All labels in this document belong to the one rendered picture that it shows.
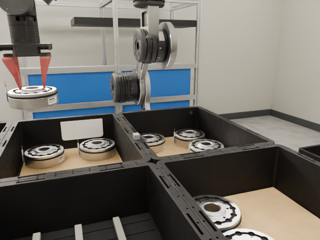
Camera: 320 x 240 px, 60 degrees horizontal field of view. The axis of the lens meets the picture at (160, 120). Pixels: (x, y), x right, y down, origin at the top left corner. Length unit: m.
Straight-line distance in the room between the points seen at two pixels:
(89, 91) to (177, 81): 0.88
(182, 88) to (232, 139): 2.09
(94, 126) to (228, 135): 0.41
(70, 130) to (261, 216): 0.59
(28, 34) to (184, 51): 3.24
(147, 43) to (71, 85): 1.51
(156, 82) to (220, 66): 1.55
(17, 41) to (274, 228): 0.62
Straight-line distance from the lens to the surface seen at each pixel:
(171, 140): 0.94
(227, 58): 4.14
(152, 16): 1.20
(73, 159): 0.83
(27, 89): 0.68
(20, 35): 0.66
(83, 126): 0.89
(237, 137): 0.79
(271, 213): 0.61
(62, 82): 2.58
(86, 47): 3.45
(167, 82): 2.79
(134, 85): 1.63
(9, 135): 0.78
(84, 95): 2.61
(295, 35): 4.46
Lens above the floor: 1.15
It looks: 16 degrees down
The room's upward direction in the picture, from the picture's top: straight up
